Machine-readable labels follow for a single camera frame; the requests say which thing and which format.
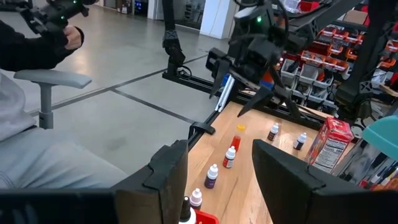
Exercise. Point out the white bar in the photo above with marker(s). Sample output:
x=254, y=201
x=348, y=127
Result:
x=224, y=96

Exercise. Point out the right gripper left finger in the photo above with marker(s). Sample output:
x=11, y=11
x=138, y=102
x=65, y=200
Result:
x=161, y=186

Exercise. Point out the white bottle with black nozzle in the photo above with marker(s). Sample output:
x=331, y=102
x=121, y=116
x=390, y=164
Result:
x=186, y=211

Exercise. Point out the person's hand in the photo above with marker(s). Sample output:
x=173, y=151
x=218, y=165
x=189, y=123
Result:
x=73, y=37

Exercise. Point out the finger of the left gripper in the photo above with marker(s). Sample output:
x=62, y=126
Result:
x=222, y=73
x=259, y=98

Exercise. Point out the white cap dropper bottle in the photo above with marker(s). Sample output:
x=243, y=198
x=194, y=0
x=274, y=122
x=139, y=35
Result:
x=272, y=134
x=299, y=143

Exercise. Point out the teal metal box grater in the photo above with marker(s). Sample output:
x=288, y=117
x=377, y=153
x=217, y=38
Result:
x=384, y=133

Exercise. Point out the cardboard box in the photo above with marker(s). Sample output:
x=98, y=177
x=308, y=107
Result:
x=354, y=17

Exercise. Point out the red label dropper bottle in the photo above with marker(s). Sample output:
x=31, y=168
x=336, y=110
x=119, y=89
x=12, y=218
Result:
x=229, y=160

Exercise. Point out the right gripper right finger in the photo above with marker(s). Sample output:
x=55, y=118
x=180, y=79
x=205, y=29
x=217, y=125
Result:
x=289, y=193

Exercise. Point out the red Froot Loops cereal box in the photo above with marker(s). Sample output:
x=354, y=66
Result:
x=326, y=152

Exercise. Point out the person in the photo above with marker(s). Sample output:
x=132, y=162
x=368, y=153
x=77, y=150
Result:
x=46, y=155

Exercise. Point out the orange cap dropper bottle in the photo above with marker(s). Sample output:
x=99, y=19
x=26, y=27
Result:
x=235, y=143

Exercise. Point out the person's forearm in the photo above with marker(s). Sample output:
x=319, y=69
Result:
x=28, y=49

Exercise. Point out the parts bin storage rack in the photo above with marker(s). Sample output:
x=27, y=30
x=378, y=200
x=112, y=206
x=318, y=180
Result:
x=311, y=74

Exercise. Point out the brown liquid dropper bottle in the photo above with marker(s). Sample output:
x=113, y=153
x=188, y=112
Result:
x=196, y=202

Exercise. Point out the gray office chair armrest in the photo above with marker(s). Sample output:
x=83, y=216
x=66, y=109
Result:
x=53, y=77

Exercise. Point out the black frame clamp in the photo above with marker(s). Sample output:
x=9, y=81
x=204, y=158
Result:
x=200, y=127

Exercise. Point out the dark liquid dropper bottle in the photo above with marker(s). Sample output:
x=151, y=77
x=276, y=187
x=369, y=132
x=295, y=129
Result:
x=211, y=180

